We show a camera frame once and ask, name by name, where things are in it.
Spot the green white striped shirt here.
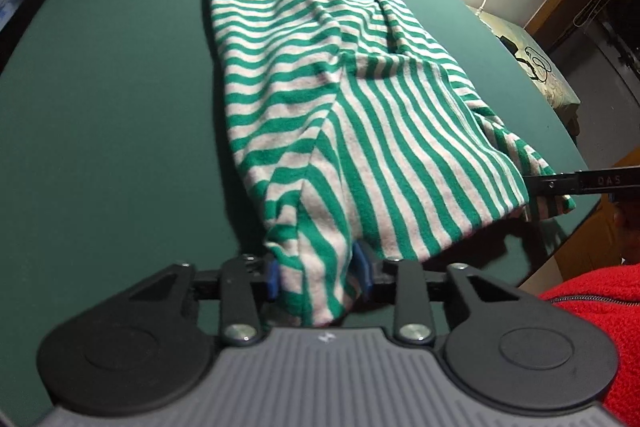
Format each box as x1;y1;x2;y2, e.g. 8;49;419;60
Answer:
208;0;550;326

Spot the red fleece garment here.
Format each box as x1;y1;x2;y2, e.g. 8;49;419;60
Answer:
539;265;640;426

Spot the black charger with cables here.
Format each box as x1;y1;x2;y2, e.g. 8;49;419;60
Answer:
499;36;552;83

